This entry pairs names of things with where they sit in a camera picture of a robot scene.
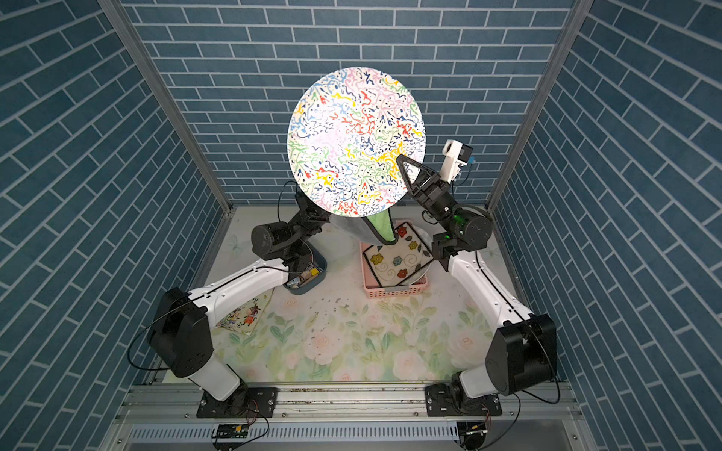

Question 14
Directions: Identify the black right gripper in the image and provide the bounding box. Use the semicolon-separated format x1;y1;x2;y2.
397;169;464;242

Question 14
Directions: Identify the round multicolour squiggle plate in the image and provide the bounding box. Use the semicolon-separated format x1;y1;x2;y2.
287;67;427;217

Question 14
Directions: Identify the square floral plate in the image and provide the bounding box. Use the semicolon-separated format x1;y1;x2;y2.
360;221;434;289

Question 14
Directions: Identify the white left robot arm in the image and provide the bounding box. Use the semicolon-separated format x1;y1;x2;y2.
148;192;331;402

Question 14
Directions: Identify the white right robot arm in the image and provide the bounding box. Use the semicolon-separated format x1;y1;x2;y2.
397;155;558;401

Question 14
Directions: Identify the teal plastic stationery bin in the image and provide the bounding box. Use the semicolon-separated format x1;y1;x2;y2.
283;242;327;295

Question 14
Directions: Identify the pink plastic dish basket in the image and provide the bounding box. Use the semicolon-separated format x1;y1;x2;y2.
360;256;429;299

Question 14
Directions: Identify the colourful picture book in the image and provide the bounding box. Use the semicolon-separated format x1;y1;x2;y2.
217;289;275;336

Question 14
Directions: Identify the small green circuit board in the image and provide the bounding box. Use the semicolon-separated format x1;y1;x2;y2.
212;424;250;442

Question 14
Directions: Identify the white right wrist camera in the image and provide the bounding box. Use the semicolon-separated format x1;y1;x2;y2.
440;140;473;183

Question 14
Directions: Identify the aluminium corner post right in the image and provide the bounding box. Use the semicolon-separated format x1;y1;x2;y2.
486;0;593;212

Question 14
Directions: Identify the aluminium corner post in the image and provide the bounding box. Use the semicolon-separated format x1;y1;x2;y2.
486;0;593;212
98;0;233;215

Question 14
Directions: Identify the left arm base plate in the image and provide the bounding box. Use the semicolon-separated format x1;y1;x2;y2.
197;384;278;419

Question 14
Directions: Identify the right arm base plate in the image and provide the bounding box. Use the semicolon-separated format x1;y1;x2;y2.
424;381;502;417

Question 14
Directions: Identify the aluminium corner post left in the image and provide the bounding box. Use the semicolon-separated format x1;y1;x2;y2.
98;0;233;215

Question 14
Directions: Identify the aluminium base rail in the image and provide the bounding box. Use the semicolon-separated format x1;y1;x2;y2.
102;383;595;450

